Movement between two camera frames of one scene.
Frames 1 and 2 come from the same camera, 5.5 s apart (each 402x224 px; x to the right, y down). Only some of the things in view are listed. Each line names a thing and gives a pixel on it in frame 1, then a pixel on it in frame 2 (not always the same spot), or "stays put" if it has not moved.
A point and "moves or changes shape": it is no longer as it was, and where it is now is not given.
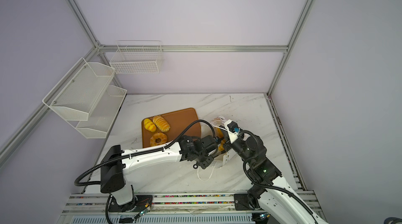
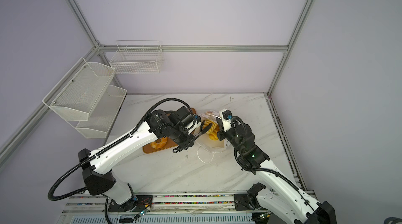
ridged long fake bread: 223,141 -> 213,127
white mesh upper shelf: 78,94 stays put
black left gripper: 208,163 -> 187,144
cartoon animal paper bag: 209,129 moves or changes shape
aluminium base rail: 176,209 stays put
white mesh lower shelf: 103,113 stays put
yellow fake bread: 160,135 stays put
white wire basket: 137,57 stays put
